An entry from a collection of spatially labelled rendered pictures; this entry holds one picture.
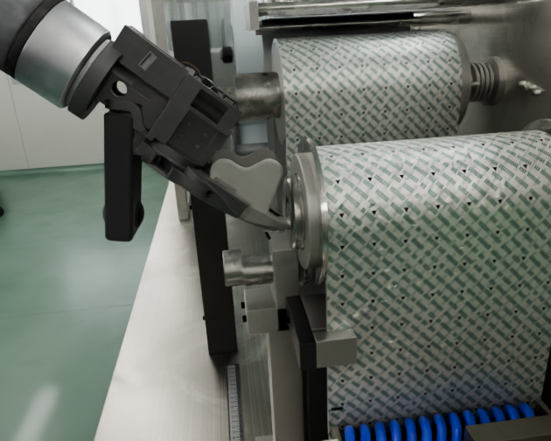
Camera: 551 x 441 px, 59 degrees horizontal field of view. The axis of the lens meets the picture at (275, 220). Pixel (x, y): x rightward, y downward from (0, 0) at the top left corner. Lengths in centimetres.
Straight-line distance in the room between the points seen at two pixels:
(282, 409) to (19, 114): 595
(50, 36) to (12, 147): 611
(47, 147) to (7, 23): 598
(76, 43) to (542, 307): 49
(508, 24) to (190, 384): 71
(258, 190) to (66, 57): 18
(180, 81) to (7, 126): 608
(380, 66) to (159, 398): 58
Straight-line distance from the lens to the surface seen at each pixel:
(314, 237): 44
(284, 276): 53
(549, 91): 71
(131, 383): 87
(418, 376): 55
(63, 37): 42
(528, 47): 75
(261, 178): 43
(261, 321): 55
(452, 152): 49
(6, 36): 43
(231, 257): 53
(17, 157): 653
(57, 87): 42
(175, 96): 41
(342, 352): 48
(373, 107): 67
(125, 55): 42
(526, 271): 53
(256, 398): 80
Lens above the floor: 142
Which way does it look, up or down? 21 degrees down
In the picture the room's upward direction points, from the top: 3 degrees counter-clockwise
